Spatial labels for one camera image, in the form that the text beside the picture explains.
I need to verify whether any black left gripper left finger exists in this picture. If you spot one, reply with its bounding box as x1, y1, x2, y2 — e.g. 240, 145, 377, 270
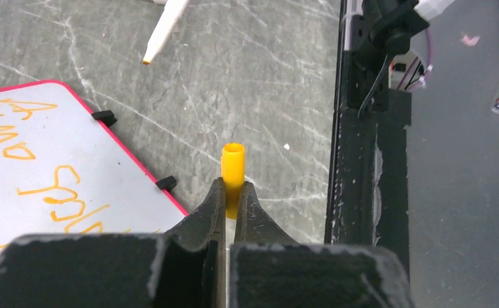
0, 178, 226, 307

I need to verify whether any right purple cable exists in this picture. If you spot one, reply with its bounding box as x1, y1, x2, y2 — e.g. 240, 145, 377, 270
396, 27, 435, 92

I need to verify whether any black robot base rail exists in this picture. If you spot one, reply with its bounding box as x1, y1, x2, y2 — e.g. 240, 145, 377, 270
324, 1, 429, 270

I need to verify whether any yellow marker cap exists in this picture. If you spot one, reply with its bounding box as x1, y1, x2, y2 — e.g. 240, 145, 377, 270
221, 142, 245, 220

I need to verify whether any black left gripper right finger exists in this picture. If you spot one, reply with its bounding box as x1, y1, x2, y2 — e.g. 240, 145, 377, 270
229, 182, 413, 307

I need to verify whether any pink framed whiteboard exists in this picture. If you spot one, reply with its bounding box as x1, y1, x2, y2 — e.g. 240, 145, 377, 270
0, 80, 187, 253

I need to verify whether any white marker pen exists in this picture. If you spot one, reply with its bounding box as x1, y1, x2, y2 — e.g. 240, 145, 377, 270
142, 0, 189, 65

